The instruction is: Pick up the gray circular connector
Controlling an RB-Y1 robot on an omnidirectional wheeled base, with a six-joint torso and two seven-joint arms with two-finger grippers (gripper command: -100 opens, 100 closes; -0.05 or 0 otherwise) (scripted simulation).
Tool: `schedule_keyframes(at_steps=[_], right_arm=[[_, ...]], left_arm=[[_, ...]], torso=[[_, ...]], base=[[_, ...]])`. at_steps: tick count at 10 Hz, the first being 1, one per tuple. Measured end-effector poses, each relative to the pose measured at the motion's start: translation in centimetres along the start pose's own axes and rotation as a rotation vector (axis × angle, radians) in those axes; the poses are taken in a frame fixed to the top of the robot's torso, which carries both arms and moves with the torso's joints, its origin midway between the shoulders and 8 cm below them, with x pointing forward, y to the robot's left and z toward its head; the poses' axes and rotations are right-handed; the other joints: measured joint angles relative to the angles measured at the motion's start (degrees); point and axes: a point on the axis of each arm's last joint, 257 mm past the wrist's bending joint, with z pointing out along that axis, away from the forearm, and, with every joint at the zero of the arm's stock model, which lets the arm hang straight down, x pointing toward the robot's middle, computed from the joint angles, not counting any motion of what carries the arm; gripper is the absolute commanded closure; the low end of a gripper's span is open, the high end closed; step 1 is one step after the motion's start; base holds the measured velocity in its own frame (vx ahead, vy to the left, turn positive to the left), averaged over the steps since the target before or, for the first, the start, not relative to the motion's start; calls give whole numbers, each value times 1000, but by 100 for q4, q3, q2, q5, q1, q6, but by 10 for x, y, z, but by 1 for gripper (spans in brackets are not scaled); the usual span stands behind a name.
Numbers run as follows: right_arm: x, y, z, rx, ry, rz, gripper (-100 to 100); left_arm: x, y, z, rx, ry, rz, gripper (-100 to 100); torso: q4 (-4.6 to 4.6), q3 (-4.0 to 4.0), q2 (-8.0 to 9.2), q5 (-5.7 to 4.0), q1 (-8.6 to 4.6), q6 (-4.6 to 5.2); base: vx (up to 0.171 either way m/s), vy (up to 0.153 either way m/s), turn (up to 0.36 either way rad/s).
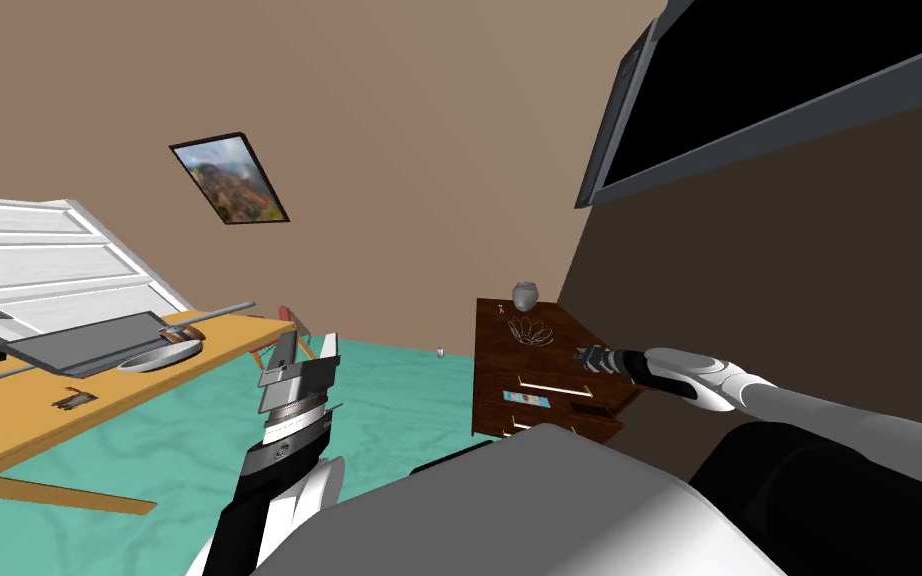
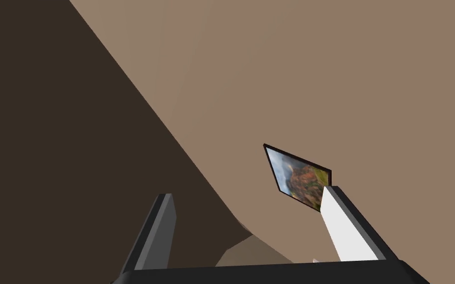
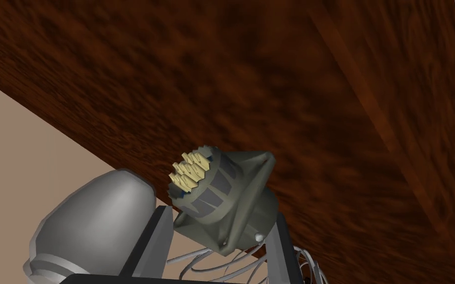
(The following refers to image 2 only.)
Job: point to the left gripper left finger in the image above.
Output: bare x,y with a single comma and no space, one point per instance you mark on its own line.
156,236

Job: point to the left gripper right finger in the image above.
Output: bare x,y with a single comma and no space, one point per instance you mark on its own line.
350,232

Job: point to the framed landscape picture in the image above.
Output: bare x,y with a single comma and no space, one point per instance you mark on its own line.
296,177

